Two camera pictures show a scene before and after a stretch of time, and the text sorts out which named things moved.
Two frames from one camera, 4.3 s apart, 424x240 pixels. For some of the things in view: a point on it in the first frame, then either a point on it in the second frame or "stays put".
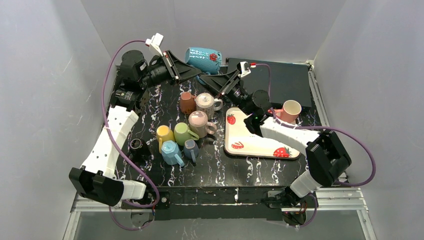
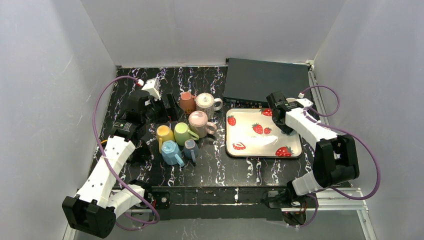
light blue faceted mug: x=171 y=153 stays put
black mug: x=139 y=151 stays put
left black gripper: x=171 y=66 -> x=162 y=108
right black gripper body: x=233 y=83 -> x=282 y=121
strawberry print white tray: x=240 y=140 stays put
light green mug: x=182 y=133 stays put
